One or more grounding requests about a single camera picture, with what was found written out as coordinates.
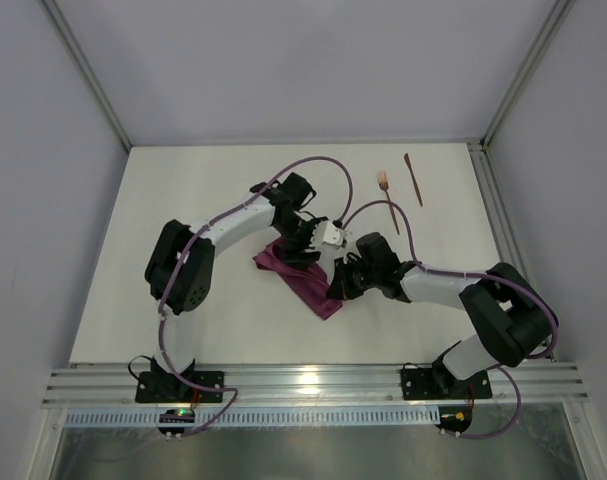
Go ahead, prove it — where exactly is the purple satin napkin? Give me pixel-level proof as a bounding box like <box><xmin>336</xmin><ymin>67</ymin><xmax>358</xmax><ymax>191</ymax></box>
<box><xmin>253</xmin><ymin>238</ymin><xmax>343</xmax><ymax>321</ymax></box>

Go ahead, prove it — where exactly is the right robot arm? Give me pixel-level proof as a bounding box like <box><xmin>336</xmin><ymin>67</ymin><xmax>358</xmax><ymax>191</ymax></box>
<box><xmin>327</xmin><ymin>232</ymin><xmax>559</xmax><ymax>399</ymax></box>

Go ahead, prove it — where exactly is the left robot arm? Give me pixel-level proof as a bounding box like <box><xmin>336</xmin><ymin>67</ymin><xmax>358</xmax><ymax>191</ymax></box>
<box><xmin>135</xmin><ymin>173</ymin><xmax>337</xmax><ymax>404</ymax></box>

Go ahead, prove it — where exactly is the copper fork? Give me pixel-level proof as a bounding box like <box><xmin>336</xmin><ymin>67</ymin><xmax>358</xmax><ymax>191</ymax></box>
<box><xmin>377</xmin><ymin>170</ymin><xmax>400</xmax><ymax>234</ymax></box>

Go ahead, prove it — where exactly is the copper knife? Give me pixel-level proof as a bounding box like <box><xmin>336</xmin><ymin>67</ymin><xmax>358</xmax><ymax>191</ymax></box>
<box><xmin>404</xmin><ymin>152</ymin><xmax>424</xmax><ymax>207</ymax></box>

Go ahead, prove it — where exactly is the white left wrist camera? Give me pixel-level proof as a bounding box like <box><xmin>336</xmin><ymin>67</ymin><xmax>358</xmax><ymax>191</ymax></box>
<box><xmin>311</xmin><ymin>220</ymin><xmax>342</xmax><ymax>249</ymax></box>

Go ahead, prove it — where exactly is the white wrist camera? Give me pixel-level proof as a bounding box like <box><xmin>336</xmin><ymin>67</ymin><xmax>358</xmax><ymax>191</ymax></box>
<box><xmin>311</xmin><ymin>220</ymin><xmax>342</xmax><ymax>249</ymax></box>
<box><xmin>337</xmin><ymin>229</ymin><xmax>352</xmax><ymax>249</ymax></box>

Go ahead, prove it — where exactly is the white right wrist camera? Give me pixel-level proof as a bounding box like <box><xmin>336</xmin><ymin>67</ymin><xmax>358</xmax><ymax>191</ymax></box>
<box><xmin>337</xmin><ymin>229</ymin><xmax>352</xmax><ymax>249</ymax></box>

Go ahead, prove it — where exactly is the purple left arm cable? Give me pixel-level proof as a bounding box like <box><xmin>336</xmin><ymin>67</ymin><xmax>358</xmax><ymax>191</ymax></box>
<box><xmin>155</xmin><ymin>155</ymin><xmax>355</xmax><ymax>439</ymax></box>

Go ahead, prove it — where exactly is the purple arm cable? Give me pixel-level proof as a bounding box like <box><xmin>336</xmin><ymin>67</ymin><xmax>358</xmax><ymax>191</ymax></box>
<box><xmin>155</xmin><ymin>155</ymin><xmax>355</xmax><ymax>439</ymax></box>
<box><xmin>342</xmin><ymin>199</ymin><xmax>562</xmax><ymax>441</ymax></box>

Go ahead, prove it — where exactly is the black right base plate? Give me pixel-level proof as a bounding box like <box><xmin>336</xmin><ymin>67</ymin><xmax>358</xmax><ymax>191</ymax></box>
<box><xmin>399</xmin><ymin>363</ymin><xmax>493</xmax><ymax>401</ymax></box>

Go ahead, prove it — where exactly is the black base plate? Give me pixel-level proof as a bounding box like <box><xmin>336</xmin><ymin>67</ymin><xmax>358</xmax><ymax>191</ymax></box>
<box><xmin>399</xmin><ymin>363</ymin><xmax>493</xmax><ymax>401</ymax></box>
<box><xmin>135</xmin><ymin>370</ymin><xmax>224</xmax><ymax>404</ymax></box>

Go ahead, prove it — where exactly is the aluminium right side rail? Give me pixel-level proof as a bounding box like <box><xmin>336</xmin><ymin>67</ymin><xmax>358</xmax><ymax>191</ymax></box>
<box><xmin>466</xmin><ymin>139</ymin><xmax>554</xmax><ymax>361</ymax></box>

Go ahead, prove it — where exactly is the aluminium rail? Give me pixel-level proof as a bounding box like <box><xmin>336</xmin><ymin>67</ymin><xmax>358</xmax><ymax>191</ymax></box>
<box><xmin>466</xmin><ymin>139</ymin><xmax>554</xmax><ymax>361</ymax></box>
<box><xmin>42</xmin><ymin>360</ymin><xmax>588</xmax><ymax>408</ymax></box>

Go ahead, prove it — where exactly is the slotted grey cable duct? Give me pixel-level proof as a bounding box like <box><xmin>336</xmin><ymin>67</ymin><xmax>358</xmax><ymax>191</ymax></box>
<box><xmin>63</xmin><ymin>404</ymin><xmax>441</xmax><ymax>428</ymax></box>

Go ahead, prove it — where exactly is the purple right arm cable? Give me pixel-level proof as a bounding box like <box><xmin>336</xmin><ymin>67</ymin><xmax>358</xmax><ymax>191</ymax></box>
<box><xmin>342</xmin><ymin>199</ymin><xmax>562</xmax><ymax>441</ymax></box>

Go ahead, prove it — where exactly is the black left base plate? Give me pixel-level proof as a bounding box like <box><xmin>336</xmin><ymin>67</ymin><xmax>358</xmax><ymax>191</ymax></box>
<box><xmin>135</xmin><ymin>370</ymin><xmax>224</xmax><ymax>404</ymax></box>

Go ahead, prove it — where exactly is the aluminium front rail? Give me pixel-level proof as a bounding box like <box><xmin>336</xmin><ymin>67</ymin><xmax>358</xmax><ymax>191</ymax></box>
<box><xmin>42</xmin><ymin>360</ymin><xmax>588</xmax><ymax>408</ymax></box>

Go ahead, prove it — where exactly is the aluminium left corner post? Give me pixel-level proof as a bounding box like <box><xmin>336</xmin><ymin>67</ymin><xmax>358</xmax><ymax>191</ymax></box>
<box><xmin>38</xmin><ymin>0</ymin><xmax>133</xmax><ymax>153</ymax></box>

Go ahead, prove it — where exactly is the aluminium corner post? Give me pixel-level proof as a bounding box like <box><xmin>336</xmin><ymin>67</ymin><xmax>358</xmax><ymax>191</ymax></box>
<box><xmin>38</xmin><ymin>0</ymin><xmax>133</xmax><ymax>153</ymax></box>
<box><xmin>480</xmin><ymin>0</ymin><xmax>576</xmax><ymax>151</ymax></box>

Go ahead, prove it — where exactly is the aluminium right corner post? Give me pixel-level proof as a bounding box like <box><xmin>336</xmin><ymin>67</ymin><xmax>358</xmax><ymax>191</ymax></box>
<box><xmin>480</xmin><ymin>0</ymin><xmax>576</xmax><ymax>151</ymax></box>

